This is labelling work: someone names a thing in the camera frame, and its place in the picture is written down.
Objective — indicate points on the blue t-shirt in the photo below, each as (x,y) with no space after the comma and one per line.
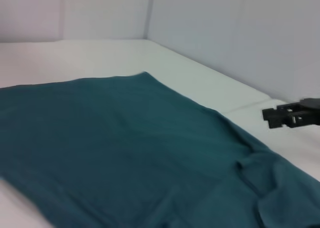
(125,150)

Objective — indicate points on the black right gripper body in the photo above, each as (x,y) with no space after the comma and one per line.
(307,112)

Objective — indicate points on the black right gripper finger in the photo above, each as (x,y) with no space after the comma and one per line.
(276,124)
(270,114)

